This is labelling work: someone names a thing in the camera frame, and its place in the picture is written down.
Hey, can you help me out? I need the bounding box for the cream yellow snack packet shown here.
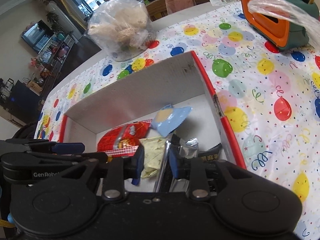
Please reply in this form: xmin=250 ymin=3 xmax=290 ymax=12
xmin=139 ymin=136 xmax=166 ymax=179

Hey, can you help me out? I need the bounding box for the silver foil snack packet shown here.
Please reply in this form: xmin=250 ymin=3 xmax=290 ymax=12
xmin=153 ymin=133 xmax=199 ymax=192

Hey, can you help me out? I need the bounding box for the red checkered snack bag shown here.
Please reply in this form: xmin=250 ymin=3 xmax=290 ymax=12
xmin=97 ymin=119 xmax=151 ymax=157

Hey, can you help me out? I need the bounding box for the light blue snack packet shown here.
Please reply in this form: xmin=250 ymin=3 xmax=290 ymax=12
xmin=150 ymin=105 xmax=193 ymax=137

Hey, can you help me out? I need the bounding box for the black snack packet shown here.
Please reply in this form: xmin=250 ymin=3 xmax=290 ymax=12
xmin=197 ymin=143 xmax=222 ymax=164

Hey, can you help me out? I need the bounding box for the clear container with bagged snacks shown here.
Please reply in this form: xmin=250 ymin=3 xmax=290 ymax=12
xmin=86 ymin=0 xmax=156 ymax=62

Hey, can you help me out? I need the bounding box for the red white cardboard box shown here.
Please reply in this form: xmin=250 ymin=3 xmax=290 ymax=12
xmin=57 ymin=50 xmax=248 ymax=193

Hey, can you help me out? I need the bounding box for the tv console shelf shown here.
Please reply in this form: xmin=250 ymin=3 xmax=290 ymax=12
xmin=26 ymin=32 xmax=75 ymax=98

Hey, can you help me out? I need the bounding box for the balloon birthday tablecloth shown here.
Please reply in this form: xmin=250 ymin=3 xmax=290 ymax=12
xmin=35 ymin=3 xmax=319 ymax=239

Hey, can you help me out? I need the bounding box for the orange green tissue box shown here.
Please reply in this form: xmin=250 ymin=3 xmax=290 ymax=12
xmin=241 ymin=0 xmax=319 ymax=50

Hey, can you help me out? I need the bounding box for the clear plastic bag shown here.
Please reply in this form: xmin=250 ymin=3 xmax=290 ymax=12
xmin=248 ymin=0 xmax=319 ymax=49

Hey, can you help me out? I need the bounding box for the wall television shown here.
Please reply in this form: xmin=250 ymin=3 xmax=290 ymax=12
xmin=22 ymin=20 xmax=54 ymax=54

